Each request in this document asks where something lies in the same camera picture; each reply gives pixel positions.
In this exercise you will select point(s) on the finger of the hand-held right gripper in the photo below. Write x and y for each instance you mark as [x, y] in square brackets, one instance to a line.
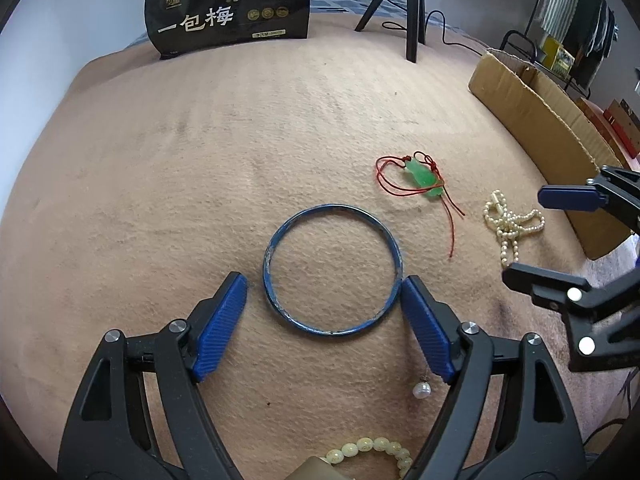
[555, 290]
[570, 196]

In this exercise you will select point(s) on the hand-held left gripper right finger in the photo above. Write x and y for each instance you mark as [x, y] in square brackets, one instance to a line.
[425, 325]

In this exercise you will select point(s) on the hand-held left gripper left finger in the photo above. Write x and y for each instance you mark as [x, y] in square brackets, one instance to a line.
[220, 322]

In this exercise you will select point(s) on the pearl drop earring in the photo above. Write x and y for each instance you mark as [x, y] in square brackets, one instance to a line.
[421, 389]

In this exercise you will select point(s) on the blue bangle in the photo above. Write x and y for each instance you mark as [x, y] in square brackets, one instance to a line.
[332, 268]

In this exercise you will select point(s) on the brown cardboard box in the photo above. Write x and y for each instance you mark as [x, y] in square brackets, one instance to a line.
[540, 110]

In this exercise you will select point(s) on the black metal chair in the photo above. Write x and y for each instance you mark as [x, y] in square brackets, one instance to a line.
[520, 45]

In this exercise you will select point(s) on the beige blanket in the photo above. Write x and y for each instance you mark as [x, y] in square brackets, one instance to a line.
[280, 170]

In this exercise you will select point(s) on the hanging dark clothes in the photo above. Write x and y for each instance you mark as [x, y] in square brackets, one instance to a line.
[595, 25]

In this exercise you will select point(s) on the black printed snack bag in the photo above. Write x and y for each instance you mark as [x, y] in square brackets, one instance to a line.
[227, 2]

